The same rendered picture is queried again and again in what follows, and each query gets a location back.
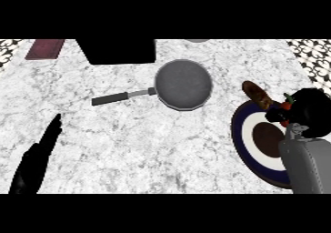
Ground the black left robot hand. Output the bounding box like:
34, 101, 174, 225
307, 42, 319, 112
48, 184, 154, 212
8, 113, 64, 195

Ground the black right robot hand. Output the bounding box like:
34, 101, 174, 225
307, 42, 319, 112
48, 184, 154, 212
264, 87, 331, 139

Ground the red bell pepper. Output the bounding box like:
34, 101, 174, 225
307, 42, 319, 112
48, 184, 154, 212
279, 92, 295, 127

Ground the blue and white plate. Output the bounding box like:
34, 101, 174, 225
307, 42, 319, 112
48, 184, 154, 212
230, 99, 294, 189

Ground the grey frying pan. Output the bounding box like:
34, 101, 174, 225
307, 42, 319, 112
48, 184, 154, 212
90, 58, 214, 113

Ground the dark red flat board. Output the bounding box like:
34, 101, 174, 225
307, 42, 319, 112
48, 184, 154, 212
24, 39, 67, 61

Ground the black box appliance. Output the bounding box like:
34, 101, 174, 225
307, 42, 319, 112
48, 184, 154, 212
74, 39, 158, 66

